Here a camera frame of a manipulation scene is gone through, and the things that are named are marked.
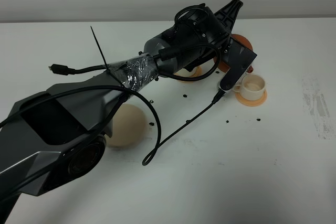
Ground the white teacup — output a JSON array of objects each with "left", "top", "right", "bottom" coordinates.
[
  {"left": 233, "top": 74, "right": 266, "bottom": 101},
  {"left": 175, "top": 67, "right": 197, "bottom": 77}
]

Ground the brown clay teapot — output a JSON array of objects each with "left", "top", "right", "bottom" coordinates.
[{"left": 214, "top": 34, "right": 255, "bottom": 74}]

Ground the white teacup on right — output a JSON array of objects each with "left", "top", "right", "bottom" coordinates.
[{"left": 233, "top": 74, "right": 266, "bottom": 101}]

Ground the orange coaster on right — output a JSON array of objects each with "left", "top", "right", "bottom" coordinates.
[{"left": 235, "top": 90, "right": 267, "bottom": 107}]

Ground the white teacup near centre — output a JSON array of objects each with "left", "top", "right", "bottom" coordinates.
[{"left": 175, "top": 67, "right": 197, "bottom": 77}]

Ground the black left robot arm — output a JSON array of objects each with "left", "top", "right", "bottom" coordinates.
[{"left": 1, "top": 0, "right": 249, "bottom": 223}]

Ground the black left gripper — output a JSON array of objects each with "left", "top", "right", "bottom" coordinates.
[{"left": 157, "top": 0, "right": 243, "bottom": 73}]

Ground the beige round teapot coaster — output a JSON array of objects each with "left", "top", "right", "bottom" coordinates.
[{"left": 106, "top": 104, "right": 146, "bottom": 148}]

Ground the black cable tie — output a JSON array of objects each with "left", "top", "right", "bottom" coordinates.
[{"left": 90, "top": 26, "right": 126, "bottom": 89}]

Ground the orange coaster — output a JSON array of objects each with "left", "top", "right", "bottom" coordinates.
[
  {"left": 175, "top": 66, "right": 202, "bottom": 78},
  {"left": 235, "top": 90, "right": 267, "bottom": 107}
]

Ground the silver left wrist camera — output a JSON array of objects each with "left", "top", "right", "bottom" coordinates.
[{"left": 219, "top": 37, "right": 257, "bottom": 92}]

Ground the orange coaster near centre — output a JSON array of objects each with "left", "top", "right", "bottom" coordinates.
[{"left": 175, "top": 66, "right": 202, "bottom": 78}]

